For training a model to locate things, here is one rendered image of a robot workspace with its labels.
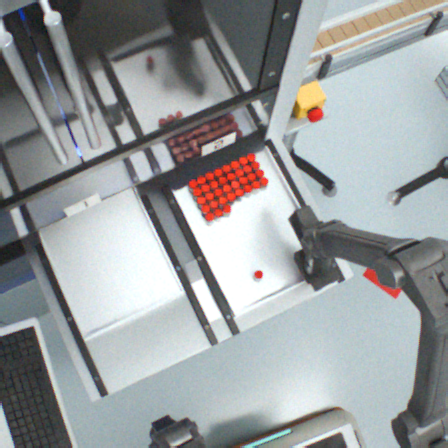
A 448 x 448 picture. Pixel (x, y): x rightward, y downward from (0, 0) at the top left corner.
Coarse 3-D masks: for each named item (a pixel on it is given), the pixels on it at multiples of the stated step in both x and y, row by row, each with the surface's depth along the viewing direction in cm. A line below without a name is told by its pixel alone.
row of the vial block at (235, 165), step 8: (240, 160) 166; (248, 160) 167; (224, 168) 165; (232, 168) 166; (240, 168) 168; (200, 176) 165; (208, 176) 165; (216, 176) 165; (224, 176) 168; (192, 184) 164; (200, 184) 165; (208, 184) 168; (192, 192) 167
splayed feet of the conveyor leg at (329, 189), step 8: (296, 160) 252; (304, 160) 253; (304, 168) 253; (312, 168) 253; (312, 176) 254; (320, 176) 254; (328, 176) 256; (320, 184) 257; (328, 184) 256; (328, 192) 262; (336, 192) 262
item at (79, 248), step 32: (128, 192) 168; (64, 224) 165; (96, 224) 165; (128, 224) 165; (64, 256) 163; (96, 256) 163; (128, 256) 163; (160, 256) 164; (64, 288) 160; (96, 288) 161; (128, 288) 161; (160, 288) 162; (96, 320) 159; (128, 320) 159
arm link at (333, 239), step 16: (320, 224) 138; (336, 224) 134; (320, 240) 132; (336, 240) 126; (352, 240) 119; (368, 240) 115; (384, 240) 111; (400, 240) 107; (416, 240) 105; (320, 256) 135; (336, 256) 129; (352, 256) 121; (368, 256) 114; (384, 256) 105; (384, 272) 102; (400, 272) 99
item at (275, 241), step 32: (256, 160) 171; (288, 192) 168; (192, 224) 166; (224, 224) 167; (256, 224) 167; (288, 224) 167; (224, 256) 165; (256, 256) 165; (288, 256) 165; (224, 288) 163; (256, 288) 163; (288, 288) 160
